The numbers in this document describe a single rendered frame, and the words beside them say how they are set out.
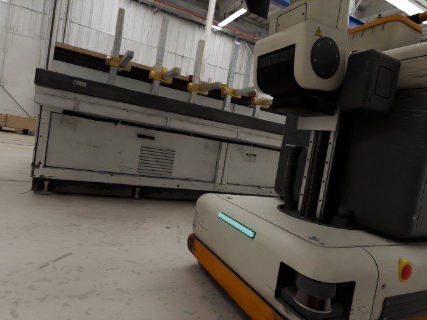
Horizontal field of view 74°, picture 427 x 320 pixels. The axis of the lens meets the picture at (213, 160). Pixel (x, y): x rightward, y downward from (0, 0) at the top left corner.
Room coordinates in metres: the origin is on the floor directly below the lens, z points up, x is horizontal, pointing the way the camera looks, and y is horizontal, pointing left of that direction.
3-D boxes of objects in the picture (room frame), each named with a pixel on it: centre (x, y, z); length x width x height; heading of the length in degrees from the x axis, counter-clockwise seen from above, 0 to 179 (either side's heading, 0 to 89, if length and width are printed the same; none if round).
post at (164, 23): (1.75, 0.42, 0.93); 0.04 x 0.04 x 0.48; 27
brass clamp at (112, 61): (1.65, 0.62, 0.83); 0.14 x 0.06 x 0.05; 117
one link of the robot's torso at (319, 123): (0.81, -0.26, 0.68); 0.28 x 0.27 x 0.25; 27
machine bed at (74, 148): (3.11, -1.06, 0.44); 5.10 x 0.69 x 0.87; 117
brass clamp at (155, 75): (1.76, 0.40, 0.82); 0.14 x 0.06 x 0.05; 117
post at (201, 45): (1.86, 0.20, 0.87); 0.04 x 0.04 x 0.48; 27
